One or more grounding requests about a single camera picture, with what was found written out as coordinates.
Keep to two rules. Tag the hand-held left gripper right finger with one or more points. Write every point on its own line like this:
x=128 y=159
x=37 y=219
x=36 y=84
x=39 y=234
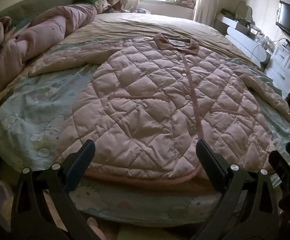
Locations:
x=211 y=166

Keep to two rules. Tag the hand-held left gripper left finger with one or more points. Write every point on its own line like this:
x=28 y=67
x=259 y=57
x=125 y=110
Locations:
x=78 y=165

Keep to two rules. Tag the pink quilted jacket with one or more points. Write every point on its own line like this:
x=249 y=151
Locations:
x=147 y=105

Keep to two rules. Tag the pile of mixed clothes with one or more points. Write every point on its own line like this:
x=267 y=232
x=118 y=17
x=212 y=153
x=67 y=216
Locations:
x=97 y=0

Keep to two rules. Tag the small dark clothes heap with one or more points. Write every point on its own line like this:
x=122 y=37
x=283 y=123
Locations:
x=141 y=11

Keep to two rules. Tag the light blue cartoon blanket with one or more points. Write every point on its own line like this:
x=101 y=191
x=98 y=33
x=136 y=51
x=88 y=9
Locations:
x=34 y=120

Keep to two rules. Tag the white drawer dresser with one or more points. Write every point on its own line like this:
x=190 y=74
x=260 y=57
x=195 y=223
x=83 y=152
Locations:
x=282 y=65

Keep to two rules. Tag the row of small cosmetic items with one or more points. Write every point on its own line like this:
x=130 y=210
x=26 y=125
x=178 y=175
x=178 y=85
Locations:
x=256 y=32

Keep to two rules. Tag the white vanity table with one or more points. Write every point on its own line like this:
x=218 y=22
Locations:
x=240 y=38

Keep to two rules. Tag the rolled pink duvet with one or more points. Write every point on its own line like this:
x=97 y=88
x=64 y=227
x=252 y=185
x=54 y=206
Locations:
x=34 y=37

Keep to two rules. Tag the beige bed sheet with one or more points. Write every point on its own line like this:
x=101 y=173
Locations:
x=147 y=25

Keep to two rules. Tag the vanity mirror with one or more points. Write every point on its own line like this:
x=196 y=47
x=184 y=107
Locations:
x=242 y=8

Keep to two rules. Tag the green padded headboard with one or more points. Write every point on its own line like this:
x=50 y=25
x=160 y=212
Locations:
x=29 y=5

